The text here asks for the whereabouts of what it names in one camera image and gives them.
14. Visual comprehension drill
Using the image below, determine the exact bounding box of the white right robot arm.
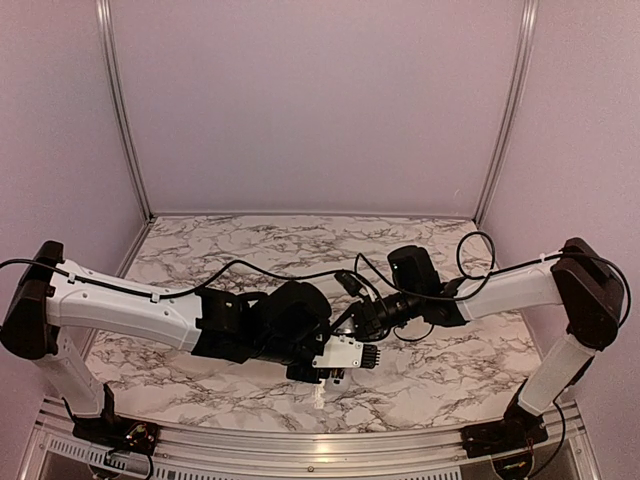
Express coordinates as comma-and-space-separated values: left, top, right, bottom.
332, 238, 632, 448

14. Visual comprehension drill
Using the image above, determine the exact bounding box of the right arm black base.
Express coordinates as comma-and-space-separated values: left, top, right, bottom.
460, 417, 549, 458

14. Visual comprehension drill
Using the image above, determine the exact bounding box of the white remote control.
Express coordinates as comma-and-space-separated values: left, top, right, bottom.
334, 321, 355, 338

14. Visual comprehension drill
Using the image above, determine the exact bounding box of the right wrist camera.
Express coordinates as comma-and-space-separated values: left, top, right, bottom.
334, 270, 374, 299

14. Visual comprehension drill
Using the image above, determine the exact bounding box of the front aluminium frame rail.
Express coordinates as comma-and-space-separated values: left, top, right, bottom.
29, 399, 596, 480

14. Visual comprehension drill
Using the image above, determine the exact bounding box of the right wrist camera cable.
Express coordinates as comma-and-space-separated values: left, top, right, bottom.
353, 230, 498, 344

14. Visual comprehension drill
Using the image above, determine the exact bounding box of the white battery compartment cover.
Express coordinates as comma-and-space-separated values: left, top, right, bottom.
312, 379, 327, 397

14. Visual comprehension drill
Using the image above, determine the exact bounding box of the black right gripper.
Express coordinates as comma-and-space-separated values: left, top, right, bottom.
329, 286, 423, 342

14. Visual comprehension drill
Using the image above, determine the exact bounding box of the right rear aluminium frame post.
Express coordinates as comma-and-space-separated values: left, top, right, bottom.
473, 0, 539, 226

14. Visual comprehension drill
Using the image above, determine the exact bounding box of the aluminium frame post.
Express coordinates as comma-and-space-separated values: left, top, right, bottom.
96, 0, 154, 223
473, 0, 539, 226

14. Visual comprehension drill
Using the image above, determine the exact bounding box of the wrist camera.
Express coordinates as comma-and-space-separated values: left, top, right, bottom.
334, 270, 374, 299
312, 335, 380, 369

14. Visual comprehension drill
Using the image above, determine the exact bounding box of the left rear aluminium frame post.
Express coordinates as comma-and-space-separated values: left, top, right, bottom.
96, 0, 154, 223

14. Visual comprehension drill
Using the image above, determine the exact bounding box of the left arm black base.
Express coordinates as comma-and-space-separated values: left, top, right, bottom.
73, 415, 160, 455

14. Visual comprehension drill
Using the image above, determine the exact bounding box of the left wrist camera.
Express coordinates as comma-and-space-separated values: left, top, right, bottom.
312, 335, 380, 369

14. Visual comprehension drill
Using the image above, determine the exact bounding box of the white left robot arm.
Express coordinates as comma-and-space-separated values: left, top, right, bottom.
1, 241, 331, 445

